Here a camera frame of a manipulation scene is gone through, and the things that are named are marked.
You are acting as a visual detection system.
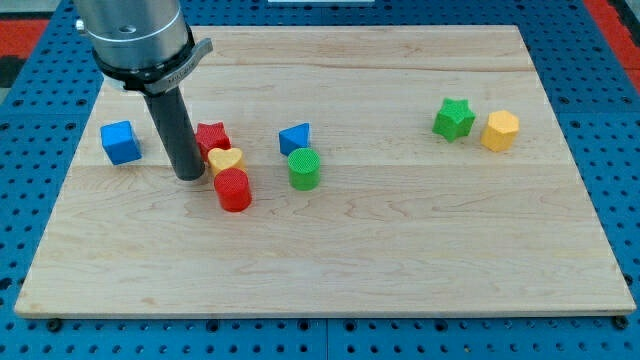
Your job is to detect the yellow hexagon block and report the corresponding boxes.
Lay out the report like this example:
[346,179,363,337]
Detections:
[480,110,520,152]

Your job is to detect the light wooden board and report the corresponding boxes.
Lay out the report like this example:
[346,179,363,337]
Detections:
[15,25,636,319]

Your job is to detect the yellow heart block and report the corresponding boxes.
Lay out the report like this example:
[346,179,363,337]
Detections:
[207,147,246,176]

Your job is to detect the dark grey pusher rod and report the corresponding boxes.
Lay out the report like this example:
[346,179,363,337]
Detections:
[144,87,205,181]

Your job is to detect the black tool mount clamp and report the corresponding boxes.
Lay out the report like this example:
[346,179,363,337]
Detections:
[93,27,213,96]

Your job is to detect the blue triangle block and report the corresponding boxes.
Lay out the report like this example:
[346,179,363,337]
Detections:
[278,123,310,156]

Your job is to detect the blue cube block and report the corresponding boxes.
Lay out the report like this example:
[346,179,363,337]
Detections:
[100,121,142,165]

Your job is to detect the red star block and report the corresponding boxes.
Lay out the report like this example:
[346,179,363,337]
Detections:
[195,122,232,161]

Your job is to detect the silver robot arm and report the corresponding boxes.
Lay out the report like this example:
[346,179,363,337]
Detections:
[74,0,213,181]

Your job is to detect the red cylinder block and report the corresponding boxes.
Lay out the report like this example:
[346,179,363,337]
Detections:
[214,168,252,212]

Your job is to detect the green star block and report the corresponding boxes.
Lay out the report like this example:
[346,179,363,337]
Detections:
[432,98,476,142]

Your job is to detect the green cylinder block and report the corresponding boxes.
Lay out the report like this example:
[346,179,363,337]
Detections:
[287,148,320,191]

